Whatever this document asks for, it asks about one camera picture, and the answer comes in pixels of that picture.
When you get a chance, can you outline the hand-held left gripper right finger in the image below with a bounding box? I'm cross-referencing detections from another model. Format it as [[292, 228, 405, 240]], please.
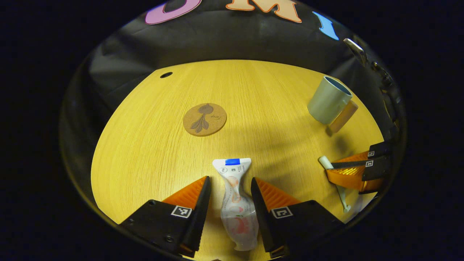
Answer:
[[251, 177, 345, 258]]

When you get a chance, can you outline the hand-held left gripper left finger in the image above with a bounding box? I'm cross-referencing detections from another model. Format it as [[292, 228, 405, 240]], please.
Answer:
[[119, 176, 212, 258]]

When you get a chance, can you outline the white toothpaste tube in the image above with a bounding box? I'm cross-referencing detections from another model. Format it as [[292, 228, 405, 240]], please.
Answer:
[[212, 158, 260, 252]]

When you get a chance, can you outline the pale green toothbrush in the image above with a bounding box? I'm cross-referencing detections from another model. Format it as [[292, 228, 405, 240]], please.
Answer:
[[318, 156, 351, 213]]

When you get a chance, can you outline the pale green cup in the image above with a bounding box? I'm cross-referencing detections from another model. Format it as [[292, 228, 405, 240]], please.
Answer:
[[307, 75, 359, 133]]

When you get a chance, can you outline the round cork coaster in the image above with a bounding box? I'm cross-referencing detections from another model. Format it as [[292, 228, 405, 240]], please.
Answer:
[[183, 103, 227, 137]]

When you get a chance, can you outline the black backdrop cloth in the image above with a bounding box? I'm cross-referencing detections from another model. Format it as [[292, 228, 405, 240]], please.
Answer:
[[60, 0, 403, 221]]

